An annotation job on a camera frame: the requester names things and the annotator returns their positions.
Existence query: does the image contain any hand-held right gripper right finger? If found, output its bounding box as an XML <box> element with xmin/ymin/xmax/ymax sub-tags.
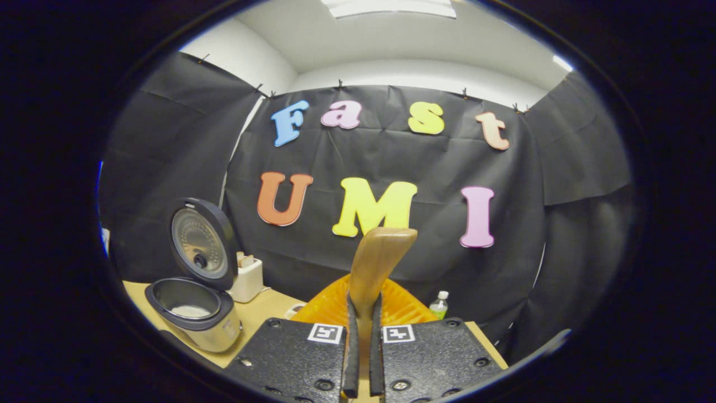
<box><xmin>369</xmin><ymin>277</ymin><xmax>504</xmax><ymax>403</ymax></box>

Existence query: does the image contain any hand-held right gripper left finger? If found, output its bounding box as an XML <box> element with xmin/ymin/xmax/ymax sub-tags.
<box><xmin>224</xmin><ymin>274</ymin><xmax>361</xmax><ymax>403</ymax></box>

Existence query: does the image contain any wooden spoon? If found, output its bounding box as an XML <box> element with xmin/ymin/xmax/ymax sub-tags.
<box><xmin>347</xmin><ymin>227</ymin><xmax>419</xmax><ymax>401</ymax></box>

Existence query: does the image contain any silver black rice cooker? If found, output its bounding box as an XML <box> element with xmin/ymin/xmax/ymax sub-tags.
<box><xmin>144</xmin><ymin>197</ymin><xmax>244</xmax><ymax>354</ymax></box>

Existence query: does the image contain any white utensil holder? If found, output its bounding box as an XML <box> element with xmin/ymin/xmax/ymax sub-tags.
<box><xmin>228</xmin><ymin>252</ymin><xmax>265</xmax><ymax>304</ymax></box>

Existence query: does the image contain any green label drink bottle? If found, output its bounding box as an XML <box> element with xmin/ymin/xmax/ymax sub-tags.
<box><xmin>429</xmin><ymin>290</ymin><xmax>450</xmax><ymax>321</ymax></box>

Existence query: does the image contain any large ceiling light panel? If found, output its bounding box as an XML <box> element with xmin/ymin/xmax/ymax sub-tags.
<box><xmin>322</xmin><ymin>0</ymin><xmax>456</xmax><ymax>18</ymax></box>

